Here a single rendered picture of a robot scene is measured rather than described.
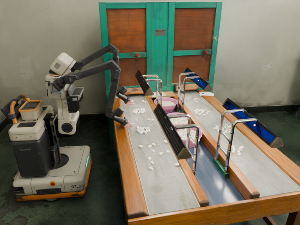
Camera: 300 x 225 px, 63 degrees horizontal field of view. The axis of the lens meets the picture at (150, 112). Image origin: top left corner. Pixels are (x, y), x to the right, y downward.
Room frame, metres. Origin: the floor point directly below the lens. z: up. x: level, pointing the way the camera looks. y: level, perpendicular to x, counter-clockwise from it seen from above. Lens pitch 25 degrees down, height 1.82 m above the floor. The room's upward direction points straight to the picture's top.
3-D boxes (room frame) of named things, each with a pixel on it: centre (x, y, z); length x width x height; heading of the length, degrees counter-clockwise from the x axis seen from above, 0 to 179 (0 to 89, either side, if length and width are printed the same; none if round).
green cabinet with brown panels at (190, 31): (3.13, -0.09, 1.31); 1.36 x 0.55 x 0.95; 101
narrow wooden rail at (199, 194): (1.94, -0.14, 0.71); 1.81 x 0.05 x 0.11; 11
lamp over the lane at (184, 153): (1.39, -0.13, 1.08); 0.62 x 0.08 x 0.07; 11
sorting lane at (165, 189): (1.91, 0.04, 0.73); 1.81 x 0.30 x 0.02; 11
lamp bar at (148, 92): (2.34, 0.06, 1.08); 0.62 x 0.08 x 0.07; 11
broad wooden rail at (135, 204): (1.87, 0.24, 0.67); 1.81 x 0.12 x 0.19; 11
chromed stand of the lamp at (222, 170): (1.48, -0.60, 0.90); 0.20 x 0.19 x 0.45; 11
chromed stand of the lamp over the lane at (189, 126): (1.40, -0.21, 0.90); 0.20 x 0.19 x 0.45; 11
